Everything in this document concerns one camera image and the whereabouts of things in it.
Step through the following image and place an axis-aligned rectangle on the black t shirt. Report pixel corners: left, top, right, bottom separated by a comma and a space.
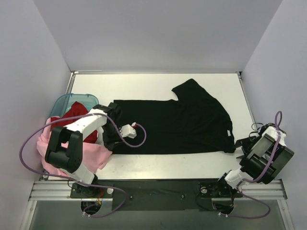
113, 79, 236, 154

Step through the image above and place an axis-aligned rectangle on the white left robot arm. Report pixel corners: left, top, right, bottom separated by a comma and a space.
45, 103, 122, 197

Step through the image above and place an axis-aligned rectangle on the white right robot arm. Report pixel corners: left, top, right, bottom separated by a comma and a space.
214, 123, 294, 196

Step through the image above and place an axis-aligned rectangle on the pink t shirt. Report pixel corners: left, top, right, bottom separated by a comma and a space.
36, 119, 112, 176

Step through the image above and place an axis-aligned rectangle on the red t shirt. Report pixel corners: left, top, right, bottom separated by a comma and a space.
62, 102, 98, 144

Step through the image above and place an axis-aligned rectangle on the teal plastic bin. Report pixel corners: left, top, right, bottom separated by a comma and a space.
49, 93, 99, 117

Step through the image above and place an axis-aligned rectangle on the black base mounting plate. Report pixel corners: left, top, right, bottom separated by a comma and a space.
70, 179, 242, 211

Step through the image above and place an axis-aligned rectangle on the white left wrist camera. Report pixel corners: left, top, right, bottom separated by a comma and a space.
119, 124, 137, 138

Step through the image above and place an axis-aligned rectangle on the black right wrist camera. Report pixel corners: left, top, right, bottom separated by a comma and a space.
248, 122, 267, 139

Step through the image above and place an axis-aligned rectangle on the aluminium front rail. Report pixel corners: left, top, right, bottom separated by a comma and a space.
29, 180, 287, 201

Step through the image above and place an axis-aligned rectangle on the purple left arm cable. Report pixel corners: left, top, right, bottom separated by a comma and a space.
19, 114, 147, 218

